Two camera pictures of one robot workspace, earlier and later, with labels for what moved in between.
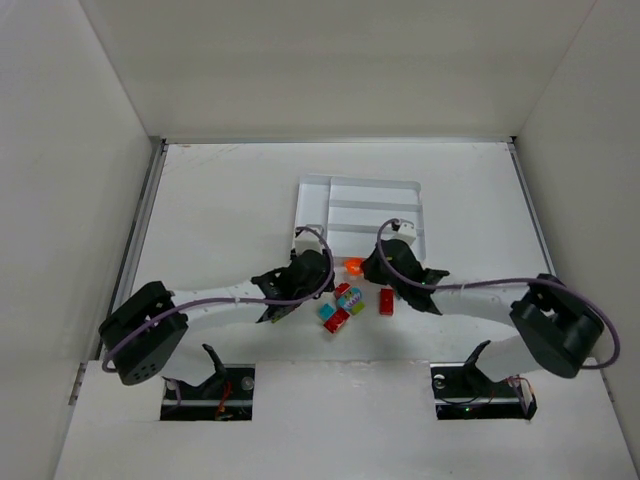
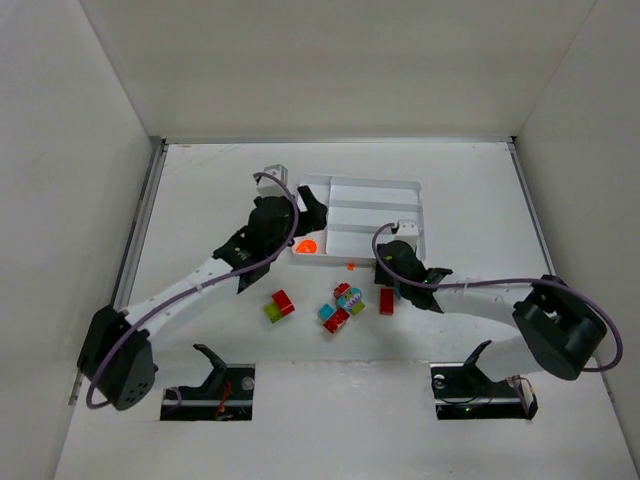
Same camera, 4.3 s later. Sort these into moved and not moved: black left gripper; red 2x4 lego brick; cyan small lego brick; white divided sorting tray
Moved: black left gripper
Not moved: cyan small lego brick; red 2x4 lego brick; white divided sorting tray
